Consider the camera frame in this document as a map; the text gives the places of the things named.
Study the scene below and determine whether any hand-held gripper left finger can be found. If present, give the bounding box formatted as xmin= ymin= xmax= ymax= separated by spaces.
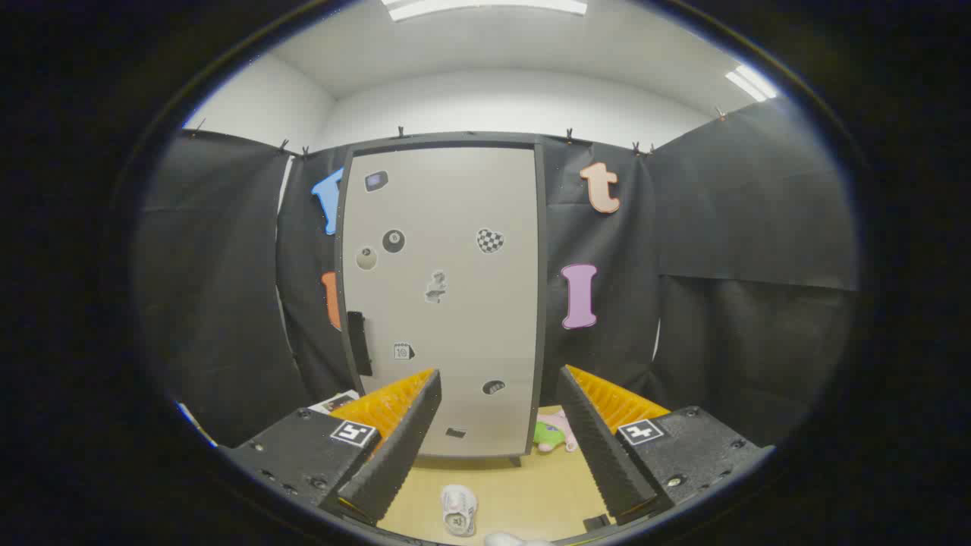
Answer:
xmin=220 ymin=369 xmax=443 ymax=528

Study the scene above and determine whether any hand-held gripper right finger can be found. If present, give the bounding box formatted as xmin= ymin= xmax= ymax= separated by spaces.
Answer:
xmin=556 ymin=365 xmax=775 ymax=526

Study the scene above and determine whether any white shoe red logo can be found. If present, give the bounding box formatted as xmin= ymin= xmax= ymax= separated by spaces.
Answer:
xmin=441 ymin=484 xmax=479 ymax=538

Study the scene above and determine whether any black cabinet door handle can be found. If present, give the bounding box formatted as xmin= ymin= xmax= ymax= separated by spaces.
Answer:
xmin=347 ymin=311 xmax=374 ymax=378

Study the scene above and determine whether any dark grey shoe cabinet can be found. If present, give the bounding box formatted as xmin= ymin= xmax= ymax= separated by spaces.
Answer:
xmin=334 ymin=131 xmax=548 ymax=467

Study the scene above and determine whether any green and pink plush toy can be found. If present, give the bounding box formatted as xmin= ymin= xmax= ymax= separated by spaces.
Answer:
xmin=533 ymin=409 xmax=579 ymax=454

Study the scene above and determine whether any white book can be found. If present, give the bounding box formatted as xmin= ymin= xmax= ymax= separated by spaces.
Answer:
xmin=310 ymin=390 xmax=360 ymax=415

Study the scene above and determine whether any black backdrop cloth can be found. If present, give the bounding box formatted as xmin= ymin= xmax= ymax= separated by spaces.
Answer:
xmin=133 ymin=97 xmax=862 ymax=448

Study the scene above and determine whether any small ceiling light panel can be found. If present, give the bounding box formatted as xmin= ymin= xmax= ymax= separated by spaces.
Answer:
xmin=724 ymin=64 xmax=778 ymax=102

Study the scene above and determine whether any long ceiling light panel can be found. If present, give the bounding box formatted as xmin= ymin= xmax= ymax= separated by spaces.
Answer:
xmin=383 ymin=0 xmax=589 ymax=22

